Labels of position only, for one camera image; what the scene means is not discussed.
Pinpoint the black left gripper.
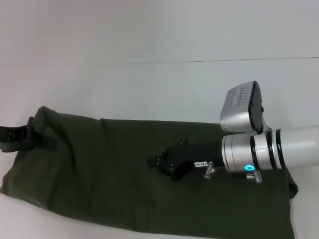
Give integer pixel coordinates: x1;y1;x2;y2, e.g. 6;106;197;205
0;116;58;153

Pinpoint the silver metal connector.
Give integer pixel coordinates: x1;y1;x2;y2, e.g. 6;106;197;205
203;161;217;180

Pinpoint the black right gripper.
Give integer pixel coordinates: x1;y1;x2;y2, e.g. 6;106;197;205
147;137;223;183

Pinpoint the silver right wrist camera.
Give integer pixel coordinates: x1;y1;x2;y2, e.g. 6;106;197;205
219;80;267;137

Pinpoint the silver plug with black boot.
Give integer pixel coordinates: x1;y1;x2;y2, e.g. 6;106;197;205
232;171;264;184

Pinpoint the dark green FREE t-shirt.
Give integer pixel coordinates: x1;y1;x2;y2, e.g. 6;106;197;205
0;106;299;239

